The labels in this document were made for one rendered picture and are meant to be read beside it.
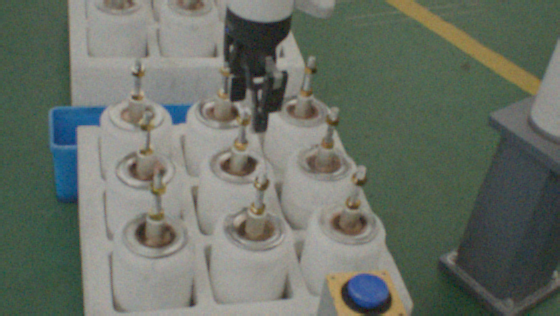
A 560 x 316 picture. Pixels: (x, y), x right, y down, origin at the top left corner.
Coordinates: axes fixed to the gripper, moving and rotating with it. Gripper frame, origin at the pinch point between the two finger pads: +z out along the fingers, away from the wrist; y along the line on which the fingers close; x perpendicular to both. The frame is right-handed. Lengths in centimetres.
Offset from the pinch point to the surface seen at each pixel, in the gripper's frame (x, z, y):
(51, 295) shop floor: -23.6, 34.7, -8.2
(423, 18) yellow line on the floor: 78, 36, -69
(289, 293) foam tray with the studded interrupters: 1.6, 18.8, 14.5
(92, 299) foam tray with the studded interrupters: -22.0, 16.6, 9.9
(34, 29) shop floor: -11, 35, -82
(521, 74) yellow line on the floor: 87, 36, -42
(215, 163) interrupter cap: -2.9, 9.6, -1.6
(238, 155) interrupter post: -0.7, 7.2, 0.2
